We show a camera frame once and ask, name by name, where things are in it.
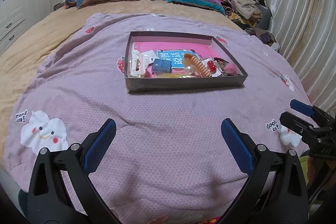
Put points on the pearl hair claw clip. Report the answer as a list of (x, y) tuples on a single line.
[(189, 70)]

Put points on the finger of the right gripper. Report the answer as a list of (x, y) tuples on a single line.
[(302, 108), (294, 123)]

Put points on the pile of folded clothes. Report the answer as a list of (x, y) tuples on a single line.
[(247, 13)]

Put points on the small blue jewelry box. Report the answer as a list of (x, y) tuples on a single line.
[(160, 66)]

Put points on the brown cardboard tray box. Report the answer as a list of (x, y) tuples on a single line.
[(182, 49)]

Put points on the white hair claw clip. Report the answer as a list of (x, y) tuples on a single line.
[(139, 64)]

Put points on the white striped curtain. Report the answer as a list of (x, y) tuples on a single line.
[(306, 32)]

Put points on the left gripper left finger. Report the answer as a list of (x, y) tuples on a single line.
[(48, 199)]

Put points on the dark red hair clip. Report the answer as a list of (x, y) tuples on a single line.
[(218, 59)]

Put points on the pink pompom hair clip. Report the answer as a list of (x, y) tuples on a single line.
[(231, 69)]

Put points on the stud earrings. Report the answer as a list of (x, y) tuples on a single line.
[(151, 56)]

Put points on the purple cartoon print blanket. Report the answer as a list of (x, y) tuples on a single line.
[(168, 156)]

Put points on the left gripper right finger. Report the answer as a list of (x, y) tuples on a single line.
[(275, 190)]

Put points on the yellow hoop earrings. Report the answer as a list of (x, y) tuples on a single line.
[(169, 75)]

